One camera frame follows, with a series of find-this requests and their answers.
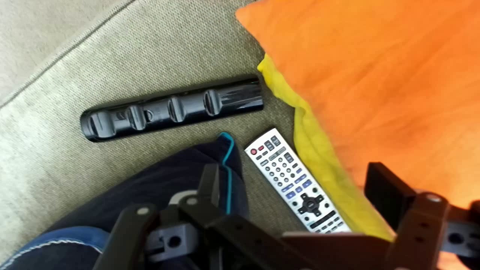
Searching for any yellow pillow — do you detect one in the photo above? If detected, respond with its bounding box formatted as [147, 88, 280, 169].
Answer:
[258, 55, 394, 241]

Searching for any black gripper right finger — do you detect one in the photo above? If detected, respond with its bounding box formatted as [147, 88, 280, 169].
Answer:
[364, 161, 450, 270]

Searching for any orange pillow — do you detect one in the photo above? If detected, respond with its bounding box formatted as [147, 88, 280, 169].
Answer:
[235, 0, 480, 206]

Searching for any dark navy pillow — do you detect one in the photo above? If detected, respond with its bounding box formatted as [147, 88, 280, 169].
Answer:
[0, 131, 249, 270]

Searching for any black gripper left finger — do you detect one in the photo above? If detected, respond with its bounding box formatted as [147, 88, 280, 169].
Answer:
[180, 163, 310, 270]

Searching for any glossy black long remote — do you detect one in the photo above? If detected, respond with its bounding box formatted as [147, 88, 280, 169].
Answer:
[79, 74, 265, 142]

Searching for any silver remote control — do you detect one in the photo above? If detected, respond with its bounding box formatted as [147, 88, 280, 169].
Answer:
[244, 127, 351, 233]

